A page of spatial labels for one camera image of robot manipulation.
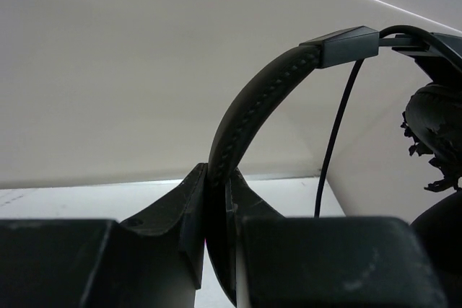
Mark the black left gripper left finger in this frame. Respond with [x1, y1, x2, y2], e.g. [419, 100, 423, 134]
[1, 164, 207, 307]

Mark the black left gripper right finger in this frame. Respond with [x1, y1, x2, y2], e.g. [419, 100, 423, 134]
[225, 173, 448, 307]

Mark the black headset with microphone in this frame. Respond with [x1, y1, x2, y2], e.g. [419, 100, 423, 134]
[205, 25, 461, 307]

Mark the thin black headset cable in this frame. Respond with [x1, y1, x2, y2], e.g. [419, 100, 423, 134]
[313, 25, 462, 218]

